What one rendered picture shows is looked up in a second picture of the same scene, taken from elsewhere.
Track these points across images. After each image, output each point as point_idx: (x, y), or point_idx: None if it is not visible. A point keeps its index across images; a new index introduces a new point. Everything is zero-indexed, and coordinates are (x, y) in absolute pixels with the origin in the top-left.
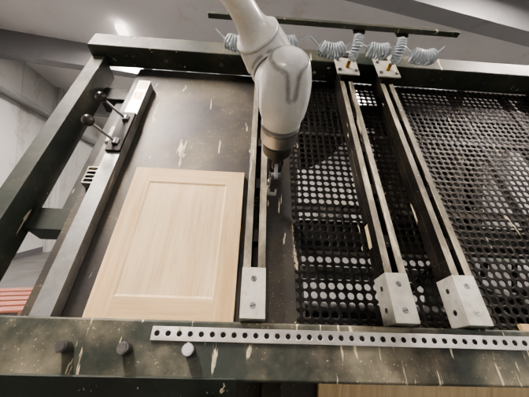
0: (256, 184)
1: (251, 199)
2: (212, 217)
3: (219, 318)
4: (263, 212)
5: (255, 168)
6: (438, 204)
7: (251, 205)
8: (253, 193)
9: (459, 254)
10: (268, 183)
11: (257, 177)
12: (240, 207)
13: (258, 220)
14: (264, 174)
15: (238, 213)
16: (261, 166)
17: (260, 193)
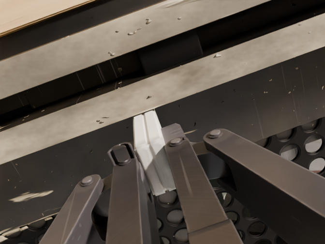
0: (157, 49)
1: (51, 66)
2: None
3: None
4: (15, 144)
5: (251, 7)
6: None
7: (16, 81)
8: (94, 62)
9: None
10: (121, 164)
11: (223, 22)
12: (50, 7)
13: (11, 115)
14: (230, 70)
15: (17, 14)
16: (276, 35)
17: (111, 90)
